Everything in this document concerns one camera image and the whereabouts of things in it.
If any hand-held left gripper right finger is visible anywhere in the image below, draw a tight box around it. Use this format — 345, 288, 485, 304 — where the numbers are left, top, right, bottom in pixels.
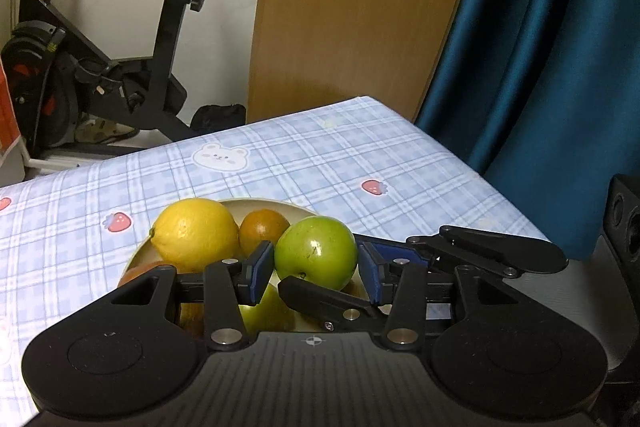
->
360, 242, 532, 351

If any printed backdrop cloth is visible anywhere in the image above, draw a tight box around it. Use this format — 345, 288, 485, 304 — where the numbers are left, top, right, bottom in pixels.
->
0, 62, 25, 160

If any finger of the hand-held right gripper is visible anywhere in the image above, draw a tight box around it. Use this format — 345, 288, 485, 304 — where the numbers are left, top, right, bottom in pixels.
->
277, 277, 393, 334
354, 225, 570, 279

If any dark speckled orange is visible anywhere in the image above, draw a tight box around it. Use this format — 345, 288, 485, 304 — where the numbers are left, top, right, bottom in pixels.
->
239, 209, 292, 258

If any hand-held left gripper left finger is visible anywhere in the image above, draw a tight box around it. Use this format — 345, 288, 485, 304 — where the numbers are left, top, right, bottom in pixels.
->
110, 241, 275, 351

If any large yellow lemon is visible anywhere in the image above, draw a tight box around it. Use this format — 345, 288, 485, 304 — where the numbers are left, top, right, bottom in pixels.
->
150, 198, 241, 273

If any wooden board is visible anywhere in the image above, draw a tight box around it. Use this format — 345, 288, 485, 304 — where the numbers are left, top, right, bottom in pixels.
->
246, 0, 486, 125

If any black bag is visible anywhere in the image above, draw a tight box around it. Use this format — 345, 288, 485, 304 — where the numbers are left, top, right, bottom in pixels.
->
190, 104, 247, 135

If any black exercise bike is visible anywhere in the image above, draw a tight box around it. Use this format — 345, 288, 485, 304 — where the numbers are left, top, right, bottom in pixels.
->
0, 0, 263, 172

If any plaid tablecloth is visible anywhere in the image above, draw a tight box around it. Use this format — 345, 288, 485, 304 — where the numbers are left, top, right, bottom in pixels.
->
0, 96, 568, 427

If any blue curtain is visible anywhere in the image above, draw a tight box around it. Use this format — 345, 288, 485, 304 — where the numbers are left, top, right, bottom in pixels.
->
415, 0, 640, 260

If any beige plate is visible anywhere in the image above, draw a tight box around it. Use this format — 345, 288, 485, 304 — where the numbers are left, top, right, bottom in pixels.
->
117, 198, 373, 338

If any green apple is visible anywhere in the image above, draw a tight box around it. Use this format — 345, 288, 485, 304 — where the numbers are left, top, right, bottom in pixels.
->
274, 216, 359, 292

